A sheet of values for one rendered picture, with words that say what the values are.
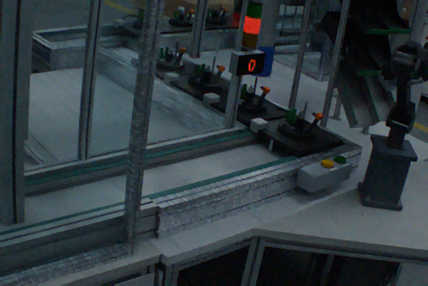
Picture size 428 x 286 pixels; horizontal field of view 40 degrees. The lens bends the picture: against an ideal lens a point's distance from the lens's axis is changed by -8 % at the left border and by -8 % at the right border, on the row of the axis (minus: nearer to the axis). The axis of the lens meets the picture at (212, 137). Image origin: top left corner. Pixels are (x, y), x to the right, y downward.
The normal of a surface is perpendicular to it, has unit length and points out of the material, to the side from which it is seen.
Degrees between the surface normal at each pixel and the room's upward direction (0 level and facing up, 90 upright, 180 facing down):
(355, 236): 0
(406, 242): 0
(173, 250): 0
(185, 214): 90
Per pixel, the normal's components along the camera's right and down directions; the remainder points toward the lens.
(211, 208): 0.65, 0.39
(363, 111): 0.46, -0.35
